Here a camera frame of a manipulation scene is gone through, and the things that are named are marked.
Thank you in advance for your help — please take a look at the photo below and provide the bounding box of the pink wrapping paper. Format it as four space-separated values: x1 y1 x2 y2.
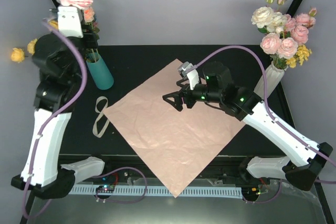
104 60 244 197

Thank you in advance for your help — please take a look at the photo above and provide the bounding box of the yellow and blue flower bunch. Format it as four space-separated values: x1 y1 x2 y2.
10 19 58 63

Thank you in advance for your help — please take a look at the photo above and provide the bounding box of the cream printed ribbon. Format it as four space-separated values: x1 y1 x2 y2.
92 96 110 138

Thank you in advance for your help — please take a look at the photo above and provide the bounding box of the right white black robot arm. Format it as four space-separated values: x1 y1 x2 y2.
162 62 333 191

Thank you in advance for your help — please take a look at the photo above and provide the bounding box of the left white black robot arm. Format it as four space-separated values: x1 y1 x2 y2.
11 29 113 200

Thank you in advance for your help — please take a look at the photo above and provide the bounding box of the teal conical vase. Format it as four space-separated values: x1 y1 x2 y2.
86 52 114 90

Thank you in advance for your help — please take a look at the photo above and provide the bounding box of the white ribbed vase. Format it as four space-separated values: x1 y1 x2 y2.
254 62 287 100

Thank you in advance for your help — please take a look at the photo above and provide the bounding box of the pink and white rose bouquet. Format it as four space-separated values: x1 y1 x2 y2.
251 0 317 70

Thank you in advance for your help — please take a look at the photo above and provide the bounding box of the right small circuit board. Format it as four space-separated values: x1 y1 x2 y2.
241 187 269 196

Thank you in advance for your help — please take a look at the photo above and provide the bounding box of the small circuit board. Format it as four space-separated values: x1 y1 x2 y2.
96 185 115 193
241 187 269 196

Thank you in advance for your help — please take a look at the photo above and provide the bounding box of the left small circuit board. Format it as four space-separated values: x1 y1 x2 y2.
96 185 115 193

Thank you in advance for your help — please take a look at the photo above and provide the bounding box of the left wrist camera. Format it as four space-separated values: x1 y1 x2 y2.
49 5 83 38

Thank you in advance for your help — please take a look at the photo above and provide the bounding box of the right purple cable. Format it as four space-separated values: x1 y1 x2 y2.
194 45 336 205

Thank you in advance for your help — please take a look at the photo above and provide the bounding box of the black aluminium rail base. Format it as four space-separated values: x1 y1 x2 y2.
107 156 269 185

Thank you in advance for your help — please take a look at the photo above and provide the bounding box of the light blue slotted cable duct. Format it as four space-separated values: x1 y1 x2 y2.
70 184 243 199

